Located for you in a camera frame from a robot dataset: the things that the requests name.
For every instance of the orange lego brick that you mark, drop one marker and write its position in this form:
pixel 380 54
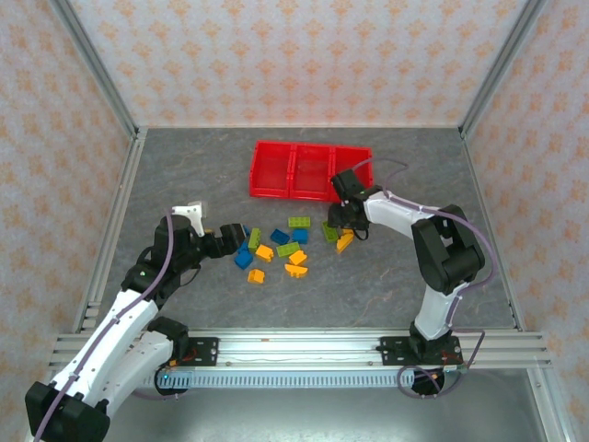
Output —
pixel 297 257
pixel 344 243
pixel 263 252
pixel 296 270
pixel 256 275

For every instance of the aluminium side rail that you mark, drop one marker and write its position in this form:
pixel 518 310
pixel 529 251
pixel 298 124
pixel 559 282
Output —
pixel 492 230
pixel 110 230

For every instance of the green lego brick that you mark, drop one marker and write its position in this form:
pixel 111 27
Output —
pixel 329 232
pixel 254 239
pixel 299 222
pixel 288 249

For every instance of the aluminium frame post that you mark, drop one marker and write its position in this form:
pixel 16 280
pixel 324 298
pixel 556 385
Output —
pixel 96 69
pixel 501 69

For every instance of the red plastic bin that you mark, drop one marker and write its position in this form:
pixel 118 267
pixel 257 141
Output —
pixel 310 172
pixel 270 170
pixel 356 159

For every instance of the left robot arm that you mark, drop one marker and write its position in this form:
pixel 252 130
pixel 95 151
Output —
pixel 115 331

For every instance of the aluminium mounting rail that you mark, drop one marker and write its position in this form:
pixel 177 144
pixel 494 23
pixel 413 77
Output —
pixel 299 350

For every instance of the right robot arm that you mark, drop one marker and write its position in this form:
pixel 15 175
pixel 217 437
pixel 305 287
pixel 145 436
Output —
pixel 391 212

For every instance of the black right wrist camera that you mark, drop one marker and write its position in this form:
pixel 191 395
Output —
pixel 348 183

